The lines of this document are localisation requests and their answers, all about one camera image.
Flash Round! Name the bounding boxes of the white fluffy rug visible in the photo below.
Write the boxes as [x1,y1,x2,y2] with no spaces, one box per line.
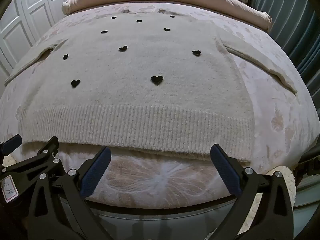
[0,155,298,240]

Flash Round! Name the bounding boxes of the grey bed frame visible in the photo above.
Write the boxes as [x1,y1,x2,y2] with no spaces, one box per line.
[85,199,253,222]

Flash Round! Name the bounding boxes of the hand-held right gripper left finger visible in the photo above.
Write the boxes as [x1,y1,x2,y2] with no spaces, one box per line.
[26,146,113,240]

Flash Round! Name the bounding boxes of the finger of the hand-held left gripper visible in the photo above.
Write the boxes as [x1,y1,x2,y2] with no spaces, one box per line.
[1,134,22,154]
[30,137,66,174]

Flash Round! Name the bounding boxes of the bed with floral cover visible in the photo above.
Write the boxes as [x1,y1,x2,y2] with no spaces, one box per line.
[0,4,320,209]

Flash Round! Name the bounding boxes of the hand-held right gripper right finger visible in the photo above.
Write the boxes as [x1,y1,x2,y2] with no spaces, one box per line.
[210,144,294,240]

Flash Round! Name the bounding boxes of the cream sweater with black hearts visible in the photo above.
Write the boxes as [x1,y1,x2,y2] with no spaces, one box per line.
[4,7,298,164]

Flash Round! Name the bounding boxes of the white panelled wardrobe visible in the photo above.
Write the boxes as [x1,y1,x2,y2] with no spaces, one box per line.
[0,0,82,70]

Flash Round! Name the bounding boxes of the teal striped curtain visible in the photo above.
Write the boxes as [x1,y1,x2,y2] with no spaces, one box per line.
[250,0,320,93]

